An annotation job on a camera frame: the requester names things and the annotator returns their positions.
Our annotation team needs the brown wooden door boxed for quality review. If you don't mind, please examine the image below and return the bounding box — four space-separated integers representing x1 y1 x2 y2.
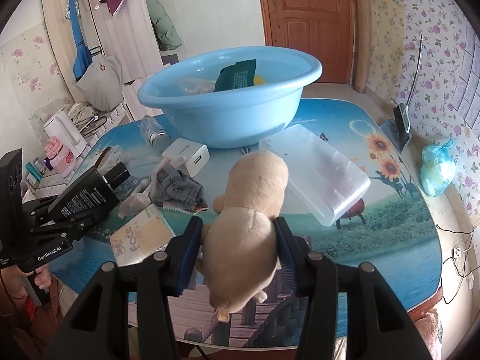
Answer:
260 0 355 84

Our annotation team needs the beige plush dog toy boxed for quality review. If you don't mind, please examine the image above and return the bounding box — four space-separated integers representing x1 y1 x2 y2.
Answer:
195 150 289 323

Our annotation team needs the clear plastic lid box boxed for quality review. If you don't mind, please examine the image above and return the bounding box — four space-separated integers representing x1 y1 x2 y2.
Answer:
259 124 371 226

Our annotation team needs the white electric kettle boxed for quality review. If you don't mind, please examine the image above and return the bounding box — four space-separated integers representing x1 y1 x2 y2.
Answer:
44 108 87 158

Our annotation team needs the white charger box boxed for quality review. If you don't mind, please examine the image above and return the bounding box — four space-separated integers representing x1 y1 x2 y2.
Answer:
163 138 210 177

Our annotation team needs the pink water bottle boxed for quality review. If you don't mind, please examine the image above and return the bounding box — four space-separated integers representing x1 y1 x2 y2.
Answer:
45 136 77 178

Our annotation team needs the white wooden wardrobe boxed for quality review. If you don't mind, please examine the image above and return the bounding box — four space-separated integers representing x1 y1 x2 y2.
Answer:
41 0 164 120

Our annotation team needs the green hanging jacket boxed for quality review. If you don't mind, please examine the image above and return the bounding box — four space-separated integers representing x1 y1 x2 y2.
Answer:
145 0 182 51

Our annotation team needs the yellow mesh plush doll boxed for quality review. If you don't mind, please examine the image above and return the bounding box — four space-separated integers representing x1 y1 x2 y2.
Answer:
253 75 266 86

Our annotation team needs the black cable on floor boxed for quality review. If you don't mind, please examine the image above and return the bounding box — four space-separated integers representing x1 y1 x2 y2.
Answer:
434 223 478 305

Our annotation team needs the clear plastic toothpick box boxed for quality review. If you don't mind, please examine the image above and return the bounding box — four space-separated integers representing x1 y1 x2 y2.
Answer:
172 76 216 96

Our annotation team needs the clear glass jar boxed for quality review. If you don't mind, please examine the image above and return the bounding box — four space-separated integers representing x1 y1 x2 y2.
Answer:
140 116 171 151

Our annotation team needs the face tissue pack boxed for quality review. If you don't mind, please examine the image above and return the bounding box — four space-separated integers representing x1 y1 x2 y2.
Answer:
109 204 175 267

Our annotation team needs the blue plastic bag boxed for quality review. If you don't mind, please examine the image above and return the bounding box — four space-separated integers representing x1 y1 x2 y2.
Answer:
420 139 456 197

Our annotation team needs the black rectangular bottle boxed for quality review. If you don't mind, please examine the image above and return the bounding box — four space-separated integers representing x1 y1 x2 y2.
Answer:
48 162 130 222

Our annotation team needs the light blue plastic basin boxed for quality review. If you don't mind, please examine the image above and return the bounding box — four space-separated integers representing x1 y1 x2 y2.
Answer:
137 46 322 149

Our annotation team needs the person's left hand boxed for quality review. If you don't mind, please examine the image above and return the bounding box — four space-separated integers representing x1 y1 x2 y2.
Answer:
1 265 51 301

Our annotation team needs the white plastic hook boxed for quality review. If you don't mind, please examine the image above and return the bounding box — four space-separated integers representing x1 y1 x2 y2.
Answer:
118 179 151 219

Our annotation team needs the grey tote bag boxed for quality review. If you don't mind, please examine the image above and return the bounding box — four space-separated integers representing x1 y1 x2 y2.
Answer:
75 55 123 112

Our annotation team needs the dark green snack packet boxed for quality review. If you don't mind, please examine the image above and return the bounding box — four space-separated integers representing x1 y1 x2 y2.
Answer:
214 59 256 92

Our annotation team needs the snack wrapper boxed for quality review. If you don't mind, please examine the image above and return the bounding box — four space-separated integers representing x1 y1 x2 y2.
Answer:
149 158 208 215

